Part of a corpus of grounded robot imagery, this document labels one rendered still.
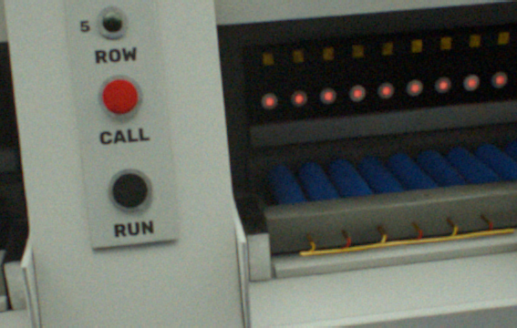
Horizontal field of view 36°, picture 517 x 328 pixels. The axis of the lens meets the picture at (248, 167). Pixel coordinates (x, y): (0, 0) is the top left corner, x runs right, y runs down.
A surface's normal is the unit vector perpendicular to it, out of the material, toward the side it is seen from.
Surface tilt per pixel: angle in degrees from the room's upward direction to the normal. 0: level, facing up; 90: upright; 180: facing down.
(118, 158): 90
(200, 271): 90
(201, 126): 90
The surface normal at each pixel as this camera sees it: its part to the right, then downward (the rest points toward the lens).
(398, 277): -0.05, -0.93
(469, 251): 0.15, 0.36
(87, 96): 0.12, 0.04
